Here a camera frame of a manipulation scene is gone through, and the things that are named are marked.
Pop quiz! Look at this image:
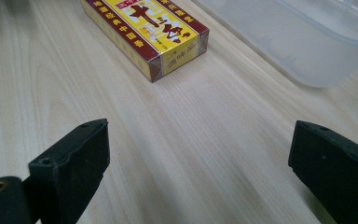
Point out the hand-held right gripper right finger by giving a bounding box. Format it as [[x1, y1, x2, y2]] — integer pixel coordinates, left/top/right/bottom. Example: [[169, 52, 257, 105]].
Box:
[[288, 120, 358, 224]]

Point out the yellow and red box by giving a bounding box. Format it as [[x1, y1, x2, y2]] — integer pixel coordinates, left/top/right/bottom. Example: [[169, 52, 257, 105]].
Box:
[[79, 0, 210, 83]]

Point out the clear plastic container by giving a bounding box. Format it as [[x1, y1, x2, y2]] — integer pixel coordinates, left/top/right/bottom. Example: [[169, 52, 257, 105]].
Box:
[[195, 0, 358, 88]]

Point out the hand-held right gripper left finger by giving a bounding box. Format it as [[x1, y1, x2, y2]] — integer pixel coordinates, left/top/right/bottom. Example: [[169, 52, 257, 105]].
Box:
[[28, 118, 111, 224]]

